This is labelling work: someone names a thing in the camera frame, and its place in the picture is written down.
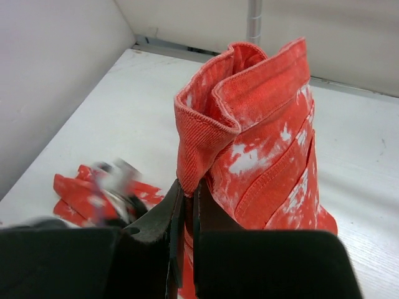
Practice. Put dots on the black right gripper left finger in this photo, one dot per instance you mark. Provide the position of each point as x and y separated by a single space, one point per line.
153 252

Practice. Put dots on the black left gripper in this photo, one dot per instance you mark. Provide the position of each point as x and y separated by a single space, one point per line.
117 210

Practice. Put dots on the orange white tie-dye trousers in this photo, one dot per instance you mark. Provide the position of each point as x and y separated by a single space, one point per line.
245 122

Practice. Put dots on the white clothes rack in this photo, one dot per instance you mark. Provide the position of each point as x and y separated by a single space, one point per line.
254 20

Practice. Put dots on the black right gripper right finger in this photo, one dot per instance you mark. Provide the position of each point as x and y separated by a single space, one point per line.
216 249

